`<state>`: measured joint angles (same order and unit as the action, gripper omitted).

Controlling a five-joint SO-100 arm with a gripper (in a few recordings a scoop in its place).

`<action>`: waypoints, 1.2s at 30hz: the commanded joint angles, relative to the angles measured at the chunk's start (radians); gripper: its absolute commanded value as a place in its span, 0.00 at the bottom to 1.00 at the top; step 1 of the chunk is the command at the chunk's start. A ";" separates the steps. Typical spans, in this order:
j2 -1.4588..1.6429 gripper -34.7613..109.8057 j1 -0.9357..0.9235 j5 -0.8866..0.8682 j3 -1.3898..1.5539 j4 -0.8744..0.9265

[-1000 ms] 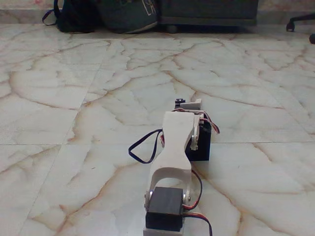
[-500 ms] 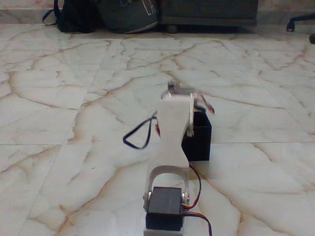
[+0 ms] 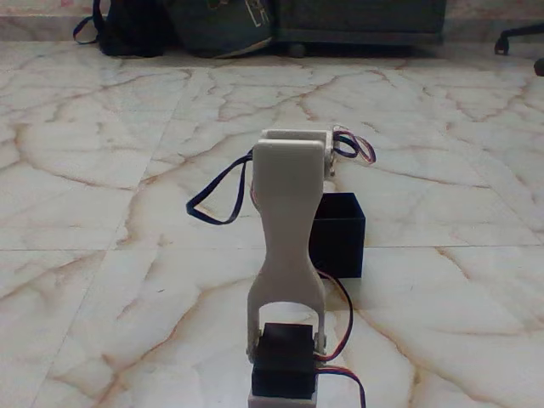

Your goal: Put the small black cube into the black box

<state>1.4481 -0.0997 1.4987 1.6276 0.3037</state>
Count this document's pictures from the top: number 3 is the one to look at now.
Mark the black chair caster wheel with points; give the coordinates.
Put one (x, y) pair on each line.
(540, 68)

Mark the grey fabric bag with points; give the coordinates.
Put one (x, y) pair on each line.
(221, 30)

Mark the dark wooden cabinet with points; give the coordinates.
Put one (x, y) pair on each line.
(361, 21)

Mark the black box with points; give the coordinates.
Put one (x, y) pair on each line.
(344, 242)

